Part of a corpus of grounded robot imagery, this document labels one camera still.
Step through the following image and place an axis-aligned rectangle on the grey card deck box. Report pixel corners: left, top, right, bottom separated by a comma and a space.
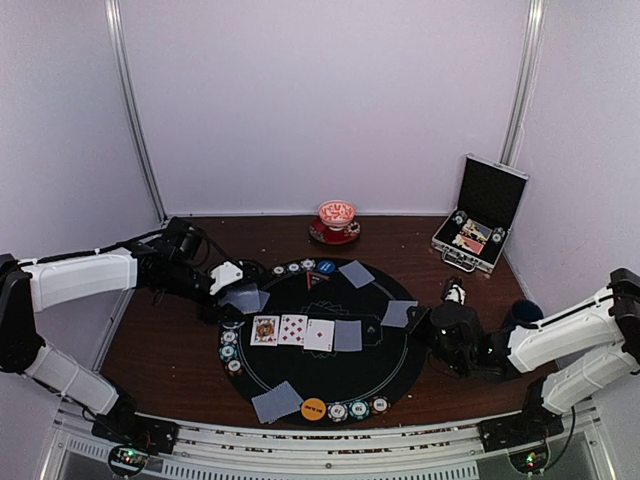
220, 283, 271, 314

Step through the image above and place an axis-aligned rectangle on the clear dealer button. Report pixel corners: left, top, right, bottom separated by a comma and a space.
221, 317, 246, 330

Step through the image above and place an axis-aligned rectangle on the green chip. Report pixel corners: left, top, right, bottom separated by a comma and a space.
348, 400, 370, 421
287, 263, 301, 274
219, 344, 238, 363

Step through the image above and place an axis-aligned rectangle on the orange chip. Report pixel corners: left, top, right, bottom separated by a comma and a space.
369, 396, 391, 415
225, 359, 243, 377
272, 265, 286, 277

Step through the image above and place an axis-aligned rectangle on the jack of hearts card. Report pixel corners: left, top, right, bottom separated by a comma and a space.
250, 315, 280, 346

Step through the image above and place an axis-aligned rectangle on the card dealt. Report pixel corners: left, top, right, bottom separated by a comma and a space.
339, 260, 375, 289
252, 384, 305, 424

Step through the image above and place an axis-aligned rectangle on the eight of diamonds card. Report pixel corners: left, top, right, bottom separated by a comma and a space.
278, 314, 308, 346

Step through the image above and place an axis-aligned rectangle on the triangular all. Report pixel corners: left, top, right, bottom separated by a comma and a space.
306, 271, 329, 290

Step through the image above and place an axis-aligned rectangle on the ace of diamonds card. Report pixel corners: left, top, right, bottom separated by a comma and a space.
304, 318, 335, 352

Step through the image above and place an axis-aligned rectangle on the blue small blind button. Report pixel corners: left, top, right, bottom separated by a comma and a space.
316, 260, 336, 275

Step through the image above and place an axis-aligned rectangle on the orange big blind button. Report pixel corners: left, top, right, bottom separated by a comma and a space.
300, 397, 327, 422

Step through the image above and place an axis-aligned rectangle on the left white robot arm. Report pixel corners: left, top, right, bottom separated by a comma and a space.
1, 218, 253, 444

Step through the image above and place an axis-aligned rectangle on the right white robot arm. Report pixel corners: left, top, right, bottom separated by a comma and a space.
406, 268, 639, 442

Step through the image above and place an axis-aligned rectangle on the dark blue mug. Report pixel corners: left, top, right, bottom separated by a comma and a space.
501, 299, 544, 331

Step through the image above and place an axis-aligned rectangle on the red playing card deck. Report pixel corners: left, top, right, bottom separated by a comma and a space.
452, 234, 485, 255

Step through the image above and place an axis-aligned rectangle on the aluminium poker case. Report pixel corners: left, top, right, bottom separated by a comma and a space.
431, 154, 529, 274

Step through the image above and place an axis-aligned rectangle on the playing card deck in case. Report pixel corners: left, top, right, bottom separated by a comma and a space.
462, 219, 492, 243

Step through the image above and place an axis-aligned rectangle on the chip roll in case right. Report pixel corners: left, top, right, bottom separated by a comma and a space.
490, 227, 508, 245

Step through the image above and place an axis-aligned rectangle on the chip roll in case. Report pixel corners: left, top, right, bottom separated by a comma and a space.
490, 227, 508, 245
451, 210, 468, 226

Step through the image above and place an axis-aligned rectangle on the round black poker mat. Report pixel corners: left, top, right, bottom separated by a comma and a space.
226, 258, 426, 427

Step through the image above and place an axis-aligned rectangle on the chip roll in case left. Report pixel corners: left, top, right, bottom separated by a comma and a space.
451, 210, 468, 226

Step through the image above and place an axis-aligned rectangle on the red floral saucer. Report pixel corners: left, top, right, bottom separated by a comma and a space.
309, 216, 361, 246

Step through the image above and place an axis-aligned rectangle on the red patterned bowl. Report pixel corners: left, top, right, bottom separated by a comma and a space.
318, 200, 356, 231

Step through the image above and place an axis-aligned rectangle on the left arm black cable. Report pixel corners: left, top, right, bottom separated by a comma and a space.
9, 224, 261, 281

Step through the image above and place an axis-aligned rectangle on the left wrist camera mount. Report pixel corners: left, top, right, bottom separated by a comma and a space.
208, 261, 244, 296

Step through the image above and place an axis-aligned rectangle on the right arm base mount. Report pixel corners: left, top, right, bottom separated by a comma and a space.
478, 406, 564, 475

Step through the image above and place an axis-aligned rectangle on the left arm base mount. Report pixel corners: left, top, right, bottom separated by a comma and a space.
83, 394, 179, 479

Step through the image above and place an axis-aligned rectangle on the left aluminium frame post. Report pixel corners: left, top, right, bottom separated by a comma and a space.
105, 0, 168, 224

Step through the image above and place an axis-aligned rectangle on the aluminium frame post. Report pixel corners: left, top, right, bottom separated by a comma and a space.
105, 0, 168, 224
499, 0, 546, 167

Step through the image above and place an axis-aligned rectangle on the right aluminium frame post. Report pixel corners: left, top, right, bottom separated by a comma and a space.
499, 0, 546, 167

